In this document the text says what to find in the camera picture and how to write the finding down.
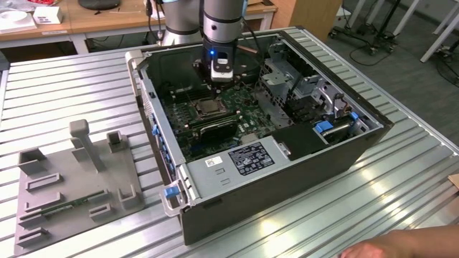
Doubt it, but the silver CPU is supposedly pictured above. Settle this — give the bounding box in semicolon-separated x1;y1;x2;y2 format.
199;99;221;112

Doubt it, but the metal socket cover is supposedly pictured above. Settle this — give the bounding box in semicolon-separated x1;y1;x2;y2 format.
194;97;229;119

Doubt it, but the CPU socket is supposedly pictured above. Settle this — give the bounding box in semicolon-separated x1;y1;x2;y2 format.
193;96;231;120

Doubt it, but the silver drive cage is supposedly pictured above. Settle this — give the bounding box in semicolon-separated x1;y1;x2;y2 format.
255;40;327;127

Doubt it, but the green motherboard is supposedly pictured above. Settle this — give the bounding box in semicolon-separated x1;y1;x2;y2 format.
159;80;289;159

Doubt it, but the black graphics card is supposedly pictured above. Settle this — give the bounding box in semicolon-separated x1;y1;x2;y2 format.
186;117;241;143

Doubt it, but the wooden desk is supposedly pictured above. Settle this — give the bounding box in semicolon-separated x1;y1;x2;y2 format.
0;0;279;54

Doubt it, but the wooden cabinet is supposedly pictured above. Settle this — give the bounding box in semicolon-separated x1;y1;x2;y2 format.
289;0;343;42

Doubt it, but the black round object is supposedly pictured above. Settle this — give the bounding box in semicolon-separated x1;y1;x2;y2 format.
78;0;122;10

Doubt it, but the black plastic shroud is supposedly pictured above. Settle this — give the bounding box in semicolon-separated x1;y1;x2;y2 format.
271;124;333;162

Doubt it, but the blue plastic latch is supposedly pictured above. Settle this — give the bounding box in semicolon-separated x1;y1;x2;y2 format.
313;120;334;135

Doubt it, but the silver power supply unit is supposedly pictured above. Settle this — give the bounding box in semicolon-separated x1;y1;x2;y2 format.
178;135;293;208

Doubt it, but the white cardboard box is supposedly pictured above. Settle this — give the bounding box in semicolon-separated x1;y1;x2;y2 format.
31;6;65;25

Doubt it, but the black wheeled stand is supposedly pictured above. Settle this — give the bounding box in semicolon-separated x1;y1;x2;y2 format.
329;0;400;56

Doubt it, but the grey parts rack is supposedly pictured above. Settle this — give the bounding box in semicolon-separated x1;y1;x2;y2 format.
14;119;147;256

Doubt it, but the open black PC case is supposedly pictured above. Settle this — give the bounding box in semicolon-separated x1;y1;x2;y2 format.
125;25;396;246

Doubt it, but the green RAM stick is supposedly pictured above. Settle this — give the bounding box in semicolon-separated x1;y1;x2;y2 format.
42;197;91;216

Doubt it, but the white table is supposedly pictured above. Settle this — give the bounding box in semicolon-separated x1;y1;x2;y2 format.
420;0;459;64

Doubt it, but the brown cardboard piece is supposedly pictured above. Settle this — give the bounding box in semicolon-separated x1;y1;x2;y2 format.
448;173;459;193

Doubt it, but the black hanging arm cable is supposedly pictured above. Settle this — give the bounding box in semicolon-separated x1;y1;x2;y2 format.
143;0;162;46

